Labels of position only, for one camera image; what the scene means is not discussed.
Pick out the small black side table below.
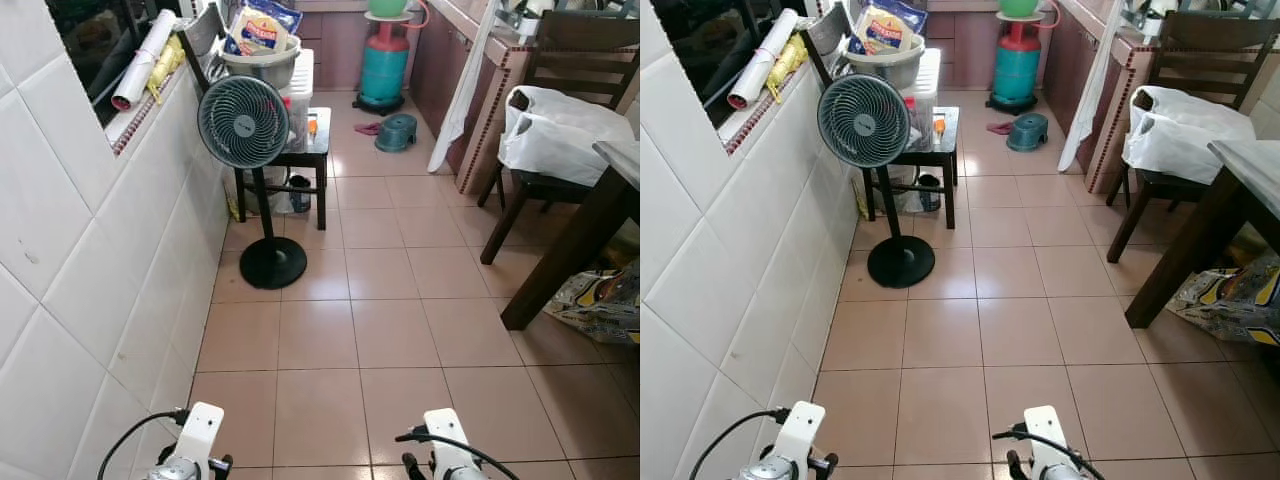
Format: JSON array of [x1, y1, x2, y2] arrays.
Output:
[[860, 105, 961, 231], [232, 107, 332, 231]]

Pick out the dark wooden marble-top table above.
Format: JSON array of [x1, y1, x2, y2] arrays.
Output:
[[1125, 140, 1280, 330], [500, 140, 641, 332]]

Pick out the white rolled paper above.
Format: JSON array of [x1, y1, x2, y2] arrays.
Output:
[[111, 10, 179, 112], [727, 8, 801, 111]]

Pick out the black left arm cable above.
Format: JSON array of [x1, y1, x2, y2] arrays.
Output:
[[690, 406, 791, 480], [97, 407, 191, 480]]

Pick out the grey metal basin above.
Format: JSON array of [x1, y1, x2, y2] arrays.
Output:
[[845, 35, 927, 91], [218, 37, 303, 91]]

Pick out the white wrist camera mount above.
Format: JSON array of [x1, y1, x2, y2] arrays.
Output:
[[423, 408, 471, 475], [172, 402, 226, 469], [775, 401, 827, 469], [1022, 405, 1068, 473]]

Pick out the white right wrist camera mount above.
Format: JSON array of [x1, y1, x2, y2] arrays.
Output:
[[1022, 405, 1068, 473], [423, 408, 471, 475]]

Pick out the dark wooden chair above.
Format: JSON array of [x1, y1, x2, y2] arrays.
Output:
[[1105, 10, 1280, 264], [477, 10, 641, 266]]

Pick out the teal gas cylinder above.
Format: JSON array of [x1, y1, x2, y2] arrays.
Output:
[[352, 10, 411, 116], [985, 10, 1046, 114]]

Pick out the grey standing fan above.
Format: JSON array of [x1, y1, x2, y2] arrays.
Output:
[[817, 73, 936, 290], [197, 75, 309, 291]]

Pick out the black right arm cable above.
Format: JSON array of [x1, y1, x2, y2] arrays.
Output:
[[992, 424, 1107, 480], [395, 427, 523, 480]]

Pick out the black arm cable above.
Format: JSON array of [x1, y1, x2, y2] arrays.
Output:
[[992, 424, 1107, 480], [395, 427, 523, 480], [690, 406, 791, 480], [97, 407, 191, 480]]

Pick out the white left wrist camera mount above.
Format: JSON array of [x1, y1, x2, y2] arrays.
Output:
[[775, 401, 827, 469], [172, 402, 226, 469]]

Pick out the blue yellow snack bag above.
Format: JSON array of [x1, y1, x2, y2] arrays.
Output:
[[850, 0, 928, 56], [222, 0, 304, 57]]

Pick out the yellow plastic bag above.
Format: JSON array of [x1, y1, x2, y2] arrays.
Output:
[[767, 33, 809, 104], [147, 35, 187, 104]]

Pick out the small teal plastic stool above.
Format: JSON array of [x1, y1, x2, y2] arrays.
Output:
[[375, 113, 419, 154], [1007, 112, 1050, 153]]

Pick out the maroon kitchen counter cabinet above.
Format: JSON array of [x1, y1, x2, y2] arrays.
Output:
[[1040, 0, 1280, 194], [408, 0, 641, 196]]

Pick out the white plastic bag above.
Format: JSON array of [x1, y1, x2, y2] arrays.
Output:
[[497, 85, 637, 188], [1122, 85, 1258, 186]]

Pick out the white hanging cloth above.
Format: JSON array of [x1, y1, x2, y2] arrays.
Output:
[[428, 0, 501, 174], [1058, 0, 1129, 173]]

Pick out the patterned woven bag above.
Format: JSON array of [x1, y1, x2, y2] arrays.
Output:
[[543, 262, 641, 346], [1167, 250, 1280, 348]]

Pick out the white plastic container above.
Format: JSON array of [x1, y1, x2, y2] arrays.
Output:
[[905, 47, 943, 151], [280, 48, 315, 151]]

